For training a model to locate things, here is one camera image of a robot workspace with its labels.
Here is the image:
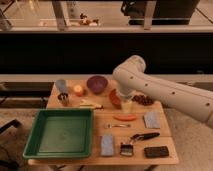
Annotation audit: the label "small metal cup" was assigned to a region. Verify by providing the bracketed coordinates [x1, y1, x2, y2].
[57, 93, 69, 106]

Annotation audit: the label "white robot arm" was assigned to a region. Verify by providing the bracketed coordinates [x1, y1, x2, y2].
[113, 55, 213, 129]

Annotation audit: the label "metal fork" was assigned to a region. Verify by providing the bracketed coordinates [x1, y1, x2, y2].
[104, 124, 131, 129]

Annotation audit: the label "small black brush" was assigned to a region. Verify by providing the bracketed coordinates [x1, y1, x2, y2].
[120, 143, 134, 157]

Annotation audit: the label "wooden table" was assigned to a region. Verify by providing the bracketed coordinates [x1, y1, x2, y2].
[27, 79, 180, 167]

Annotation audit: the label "yellow banana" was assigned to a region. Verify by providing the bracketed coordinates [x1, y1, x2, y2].
[80, 99, 103, 109]

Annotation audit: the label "black machine in background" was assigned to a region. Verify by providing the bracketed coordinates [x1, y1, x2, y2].
[121, 0, 200, 25]

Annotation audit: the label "bunch of dark grapes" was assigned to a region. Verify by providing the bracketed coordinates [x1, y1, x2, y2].
[133, 95, 154, 106]

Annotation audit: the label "blue plastic cup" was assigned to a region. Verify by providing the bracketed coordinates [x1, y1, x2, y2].
[55, 79, 67, 93]

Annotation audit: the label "red bowl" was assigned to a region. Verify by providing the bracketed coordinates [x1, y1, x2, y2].
[109, 89, 121, 109]

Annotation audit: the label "small figurines on shelf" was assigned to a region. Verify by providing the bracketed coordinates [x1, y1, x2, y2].
[79, 13, 99, 26]

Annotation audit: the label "orange carrot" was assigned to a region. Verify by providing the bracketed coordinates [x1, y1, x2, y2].
[113, 115, 137, 122]

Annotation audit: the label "grey blue cloth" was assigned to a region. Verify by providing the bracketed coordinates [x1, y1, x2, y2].
[143, 111, 160, 129]

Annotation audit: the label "black handled peeler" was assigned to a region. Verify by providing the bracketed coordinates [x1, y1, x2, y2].
[130, 132, 160, 141]

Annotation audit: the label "purple bowl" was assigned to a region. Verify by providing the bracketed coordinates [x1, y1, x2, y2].
[87, 75, 108, 94]

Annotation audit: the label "blue sponge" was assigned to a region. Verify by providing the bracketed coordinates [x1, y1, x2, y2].
[101, 134, 114, 157]

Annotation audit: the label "black rectangular block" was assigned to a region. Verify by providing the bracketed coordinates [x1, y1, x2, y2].
[144, 146, 169, 158]

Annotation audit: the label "green plastic tray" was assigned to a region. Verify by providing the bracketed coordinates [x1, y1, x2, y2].
[23, 109, 94, 159]

